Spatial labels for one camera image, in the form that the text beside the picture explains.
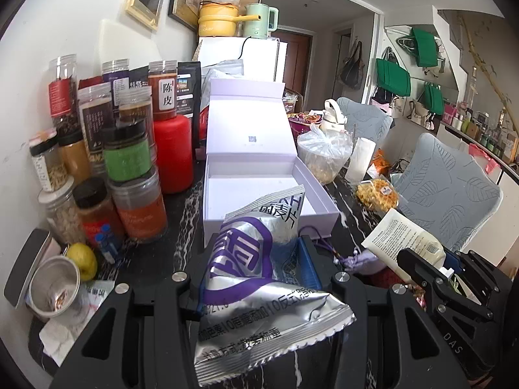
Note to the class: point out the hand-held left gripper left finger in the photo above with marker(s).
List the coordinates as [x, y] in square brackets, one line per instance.
[189, 289]

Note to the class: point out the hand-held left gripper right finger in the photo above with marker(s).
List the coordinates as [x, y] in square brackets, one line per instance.
[308, 266]

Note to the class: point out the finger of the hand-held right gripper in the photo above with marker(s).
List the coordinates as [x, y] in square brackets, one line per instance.
[482, 265]
[419, 269]

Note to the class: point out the white printed packet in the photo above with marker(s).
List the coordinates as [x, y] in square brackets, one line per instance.
[405, 235]

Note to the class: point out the dark red fluffy scrunchie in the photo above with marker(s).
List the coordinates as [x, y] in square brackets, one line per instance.
[383, 278]

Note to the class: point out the purple tassel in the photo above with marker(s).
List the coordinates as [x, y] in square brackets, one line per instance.
[361, 260]

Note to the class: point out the silver purple snack packet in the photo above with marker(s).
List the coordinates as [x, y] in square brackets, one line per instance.
[251, 275]

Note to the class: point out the lavender gift box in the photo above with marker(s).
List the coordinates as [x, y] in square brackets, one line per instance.
[251, 129]

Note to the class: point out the grey leaf-pattern chair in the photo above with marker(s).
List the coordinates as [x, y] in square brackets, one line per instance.
[446, 194]
[365, 119]

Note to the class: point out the waffle in clear wrapper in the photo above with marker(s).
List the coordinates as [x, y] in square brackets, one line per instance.
[377, 194]

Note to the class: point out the large orange label jar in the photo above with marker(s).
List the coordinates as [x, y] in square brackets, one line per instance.
[140, 210]

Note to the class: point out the blue cap vial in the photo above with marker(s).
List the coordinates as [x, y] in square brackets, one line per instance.
[111, 233]
[99, 241]

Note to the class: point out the pink bag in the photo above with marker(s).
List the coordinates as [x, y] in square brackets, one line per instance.
[484, 160]

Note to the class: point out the yellow fruit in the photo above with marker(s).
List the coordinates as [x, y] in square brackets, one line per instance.
[83, 261]

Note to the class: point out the orange snack packet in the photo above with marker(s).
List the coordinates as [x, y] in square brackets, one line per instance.
[381, 166]

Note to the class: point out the plastic bag of snacks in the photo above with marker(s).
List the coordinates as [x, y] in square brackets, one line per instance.
[324, 154]

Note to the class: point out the red label spice jar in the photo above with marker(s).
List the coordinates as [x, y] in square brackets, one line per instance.
[95, 210]

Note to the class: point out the white crumpled packet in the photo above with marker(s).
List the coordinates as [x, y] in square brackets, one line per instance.
[73, 336]

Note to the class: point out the row of small bottles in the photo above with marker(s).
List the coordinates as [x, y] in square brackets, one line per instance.
[482, 129]

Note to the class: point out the red canister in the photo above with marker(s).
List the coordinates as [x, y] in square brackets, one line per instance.
[174, 154]

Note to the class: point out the metal tin cup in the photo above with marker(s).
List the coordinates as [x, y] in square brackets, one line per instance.
[52, 291]

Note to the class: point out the oat jar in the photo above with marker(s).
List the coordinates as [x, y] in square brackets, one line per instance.
[61, 214]

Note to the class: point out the green label jar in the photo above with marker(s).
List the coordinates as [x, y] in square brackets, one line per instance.
[127, 154]

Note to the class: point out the white kettle bottle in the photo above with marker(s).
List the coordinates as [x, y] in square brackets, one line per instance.
[333, 115]

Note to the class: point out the grey glasses case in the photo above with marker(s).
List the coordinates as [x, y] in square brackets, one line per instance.
[24, 263]

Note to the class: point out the green tote bag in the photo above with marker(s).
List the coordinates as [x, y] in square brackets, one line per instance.
[393, 79]
[434, 99]
[425, 46]

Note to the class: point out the yellow powder jar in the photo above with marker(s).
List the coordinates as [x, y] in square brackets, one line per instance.
[75, 158]

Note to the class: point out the brown label jar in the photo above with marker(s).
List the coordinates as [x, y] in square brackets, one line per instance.
[95, 125]

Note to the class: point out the clear jar brown contents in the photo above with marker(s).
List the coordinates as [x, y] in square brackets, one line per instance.
[136, 107]

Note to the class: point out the small seed jar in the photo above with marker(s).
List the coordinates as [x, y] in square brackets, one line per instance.
[46, 162]

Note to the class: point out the black coffee pouch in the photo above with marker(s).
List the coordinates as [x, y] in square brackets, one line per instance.
[189, 89]

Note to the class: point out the brown door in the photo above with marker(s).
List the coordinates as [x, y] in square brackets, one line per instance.
[296, 65]

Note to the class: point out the orange jar white label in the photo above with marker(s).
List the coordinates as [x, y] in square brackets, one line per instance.
[163, 89]

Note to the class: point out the dark handbag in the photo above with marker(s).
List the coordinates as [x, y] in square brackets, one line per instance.
[352, 67]

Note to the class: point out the silver foil bag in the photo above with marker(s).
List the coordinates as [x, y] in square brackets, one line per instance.
[227, 69]

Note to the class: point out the black snack pouch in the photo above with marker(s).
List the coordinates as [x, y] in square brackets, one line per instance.
[141, 79]

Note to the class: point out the white fridge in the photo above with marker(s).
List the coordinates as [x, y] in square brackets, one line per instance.
[259, 54]

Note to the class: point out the dark label clear jar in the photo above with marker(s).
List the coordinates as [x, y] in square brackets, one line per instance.
[115, 73]

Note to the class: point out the red pouch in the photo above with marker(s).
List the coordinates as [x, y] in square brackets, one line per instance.
[90, 82]

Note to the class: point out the red label clear jar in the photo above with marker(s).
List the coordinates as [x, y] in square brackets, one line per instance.
[63, 89]

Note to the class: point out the green electric kettle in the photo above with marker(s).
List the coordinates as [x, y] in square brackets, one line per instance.
[257, 20]

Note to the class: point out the yellow cooking pot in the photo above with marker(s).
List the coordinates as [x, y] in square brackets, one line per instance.
[217, 20]

